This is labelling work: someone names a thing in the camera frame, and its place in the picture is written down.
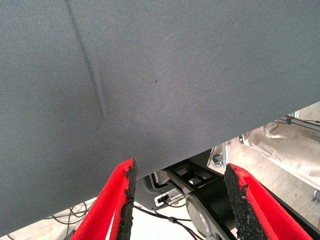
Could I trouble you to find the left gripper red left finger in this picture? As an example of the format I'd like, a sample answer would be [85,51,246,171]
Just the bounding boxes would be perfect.
[70,157,139,240]

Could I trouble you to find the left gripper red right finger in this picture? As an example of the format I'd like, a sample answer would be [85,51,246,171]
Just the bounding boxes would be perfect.
[223,162,315,240]

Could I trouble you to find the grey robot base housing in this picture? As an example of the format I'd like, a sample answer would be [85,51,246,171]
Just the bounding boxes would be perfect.
[134,172,187,211]

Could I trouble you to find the grey caster wheel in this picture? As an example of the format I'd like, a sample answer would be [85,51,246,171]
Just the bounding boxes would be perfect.
[212,153,225,168]

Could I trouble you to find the aluminium table leg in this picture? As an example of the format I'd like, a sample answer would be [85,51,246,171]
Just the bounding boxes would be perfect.
[223,141,233,166]

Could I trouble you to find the beige trouser leg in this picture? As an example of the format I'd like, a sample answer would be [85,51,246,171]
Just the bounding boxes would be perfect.
[239,121,320,185]

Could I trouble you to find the white patterned shoe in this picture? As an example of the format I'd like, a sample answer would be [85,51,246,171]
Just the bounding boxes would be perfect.
[238,133,251,146]

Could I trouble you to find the dark grey table cloth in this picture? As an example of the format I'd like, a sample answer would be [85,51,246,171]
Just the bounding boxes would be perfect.
[0,0,320,237]

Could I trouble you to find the thin black floor cable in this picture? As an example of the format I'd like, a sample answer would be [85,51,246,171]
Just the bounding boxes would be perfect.
[7,198,97,240]

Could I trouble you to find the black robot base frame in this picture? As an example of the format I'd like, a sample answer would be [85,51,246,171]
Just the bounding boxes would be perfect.
[162,159,320,240]

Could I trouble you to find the black floor cable with connector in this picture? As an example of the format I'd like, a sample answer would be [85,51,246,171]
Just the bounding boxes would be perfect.
[132,203,202,240]

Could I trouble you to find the aluminium frame profile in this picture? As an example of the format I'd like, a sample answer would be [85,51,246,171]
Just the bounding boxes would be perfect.
[284,111,320,141]

